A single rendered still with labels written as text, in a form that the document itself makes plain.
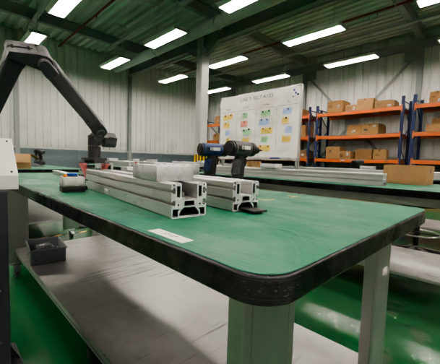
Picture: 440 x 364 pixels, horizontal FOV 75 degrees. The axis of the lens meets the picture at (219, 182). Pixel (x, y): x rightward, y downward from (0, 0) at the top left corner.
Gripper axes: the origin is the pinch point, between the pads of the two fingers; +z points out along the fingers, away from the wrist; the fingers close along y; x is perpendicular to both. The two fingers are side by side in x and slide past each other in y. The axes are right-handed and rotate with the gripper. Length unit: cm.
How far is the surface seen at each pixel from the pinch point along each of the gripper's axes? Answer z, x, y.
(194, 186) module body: -3, -84, 1
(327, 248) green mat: 5, -119, 5
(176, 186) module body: -3, -85, -5
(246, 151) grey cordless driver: -13, -64, 37
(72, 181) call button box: 0.4, -20.8, -13.8
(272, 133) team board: -50, 132, 275
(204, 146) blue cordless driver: -16, -39, 36
